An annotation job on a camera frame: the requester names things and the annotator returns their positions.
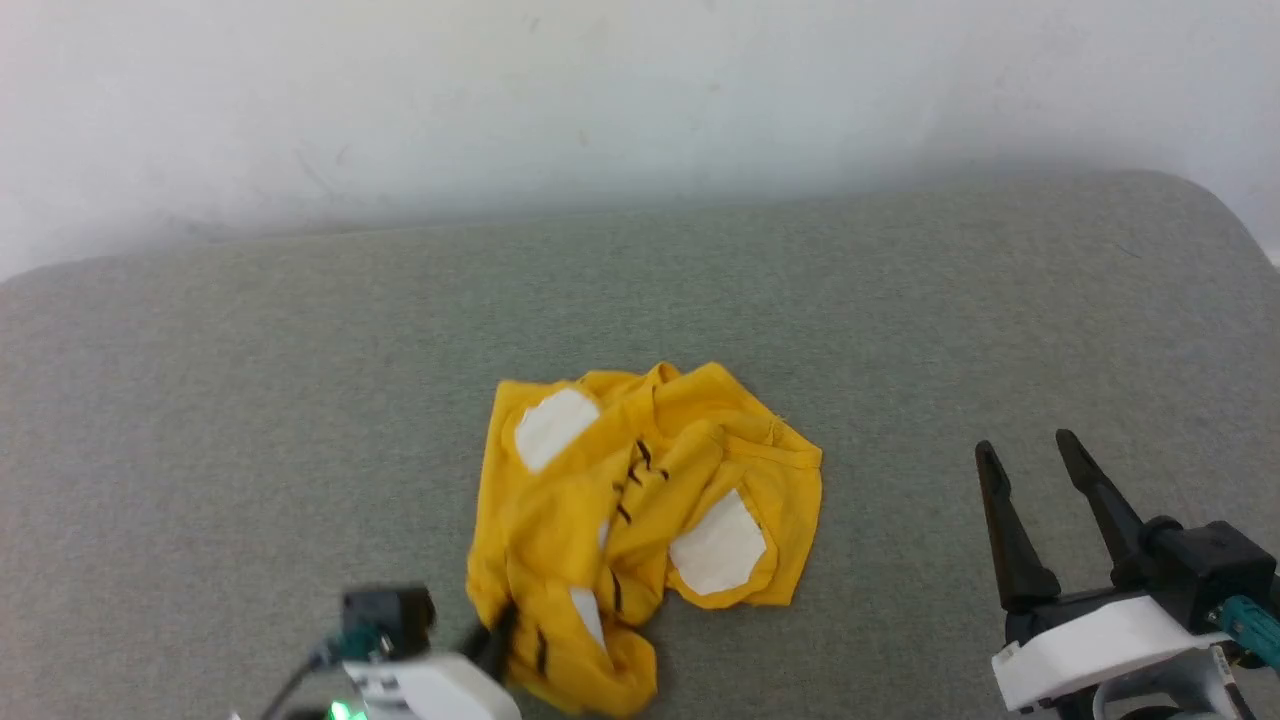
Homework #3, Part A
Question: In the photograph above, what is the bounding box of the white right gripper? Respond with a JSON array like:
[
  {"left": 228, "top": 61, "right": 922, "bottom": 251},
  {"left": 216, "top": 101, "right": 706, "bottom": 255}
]
[{"left": 974, "top": 429, "right": 1236, "bottom": 714}]

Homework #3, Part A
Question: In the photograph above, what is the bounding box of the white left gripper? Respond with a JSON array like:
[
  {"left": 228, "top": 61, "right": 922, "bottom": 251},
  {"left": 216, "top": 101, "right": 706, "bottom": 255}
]
[{"left": 340, "top": 605, "right": 522, "bottom": 720}]

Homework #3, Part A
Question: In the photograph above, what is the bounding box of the yellow cartoon face t-shirt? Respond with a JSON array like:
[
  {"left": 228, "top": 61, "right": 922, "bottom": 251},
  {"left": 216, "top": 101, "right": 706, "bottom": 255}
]
[{"left": 465, "top": 362, "right": 824, "bottom": 719}]

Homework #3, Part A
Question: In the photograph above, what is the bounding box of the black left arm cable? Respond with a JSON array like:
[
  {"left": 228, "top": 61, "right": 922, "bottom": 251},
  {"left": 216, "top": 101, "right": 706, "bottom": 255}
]
[{"left": 260, "top": 640, "right": 346, "bottom": 720}]

